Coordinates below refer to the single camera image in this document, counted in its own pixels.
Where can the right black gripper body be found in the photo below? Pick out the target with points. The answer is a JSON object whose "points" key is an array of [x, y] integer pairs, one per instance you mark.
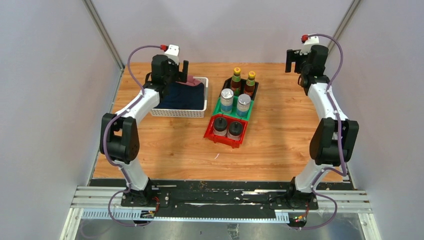
{"points": [[305, 67]]}

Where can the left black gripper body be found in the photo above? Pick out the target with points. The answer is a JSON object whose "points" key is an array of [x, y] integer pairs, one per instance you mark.
{"points": [[173, 71]]}

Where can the silver lid jar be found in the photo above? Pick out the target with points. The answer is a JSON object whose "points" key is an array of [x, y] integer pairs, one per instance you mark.
{"points": [[243, 105], [226, 100]]}

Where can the yellow cap sauce bottle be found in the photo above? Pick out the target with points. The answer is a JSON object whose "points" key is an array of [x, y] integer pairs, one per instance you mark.
{"points": [[250, 84], [235, 84]]}

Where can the black cap shaker front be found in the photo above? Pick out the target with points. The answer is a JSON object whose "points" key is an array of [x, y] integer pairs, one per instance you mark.
{"points": [[220, 126]]}

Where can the black cap shaker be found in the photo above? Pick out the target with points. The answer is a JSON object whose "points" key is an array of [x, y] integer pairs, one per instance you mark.
{"points": [[235, 130], [220, 126]]}

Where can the silver lid jar back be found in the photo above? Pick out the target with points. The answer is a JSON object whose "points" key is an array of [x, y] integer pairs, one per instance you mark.
{"points": [[243, 105]]}

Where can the black cap shaker back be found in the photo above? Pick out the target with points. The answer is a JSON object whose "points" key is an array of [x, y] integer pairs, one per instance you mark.
{"points": [[235, 130]]}

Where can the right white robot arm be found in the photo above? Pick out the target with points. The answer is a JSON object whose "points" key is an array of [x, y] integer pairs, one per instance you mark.
{"points": [[333, 142]]}

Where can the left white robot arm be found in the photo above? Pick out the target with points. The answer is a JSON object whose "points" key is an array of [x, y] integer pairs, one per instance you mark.
{"points": [[120, 141]]}

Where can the pink cloth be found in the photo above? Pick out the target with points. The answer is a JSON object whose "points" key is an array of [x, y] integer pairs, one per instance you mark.
{"points": [[192, 81]]}

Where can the dark blue cloth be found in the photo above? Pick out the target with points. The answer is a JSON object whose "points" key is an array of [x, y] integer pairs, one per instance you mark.
{"points": [[183, 97]]}

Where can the white plastic basket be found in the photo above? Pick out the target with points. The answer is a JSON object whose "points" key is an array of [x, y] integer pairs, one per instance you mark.
{"points": [[180, 113]]}

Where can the green plastic bin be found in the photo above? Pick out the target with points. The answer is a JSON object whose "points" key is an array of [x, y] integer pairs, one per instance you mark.
{"points": [[233, 113]]}

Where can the red plastic bin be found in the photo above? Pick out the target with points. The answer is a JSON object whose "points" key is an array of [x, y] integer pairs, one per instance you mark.
{"points": [[223, 139]]}

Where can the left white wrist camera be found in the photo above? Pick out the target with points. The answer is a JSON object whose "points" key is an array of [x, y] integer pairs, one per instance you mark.
{"points": [[172, 53]]}

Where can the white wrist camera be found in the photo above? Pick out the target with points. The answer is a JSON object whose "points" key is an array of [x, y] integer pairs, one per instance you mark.
{"points": [[172, 53], [308, 42]]}

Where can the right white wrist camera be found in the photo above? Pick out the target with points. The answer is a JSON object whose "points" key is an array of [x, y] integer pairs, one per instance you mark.
{"points": [[308, 42]]}

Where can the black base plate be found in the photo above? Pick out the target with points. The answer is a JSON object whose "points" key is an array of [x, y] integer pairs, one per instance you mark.
{"points": [[231, 199]]}

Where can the aluminium rail frame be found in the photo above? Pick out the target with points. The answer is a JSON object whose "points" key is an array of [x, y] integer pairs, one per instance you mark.
{"points": [[90, 202]]}

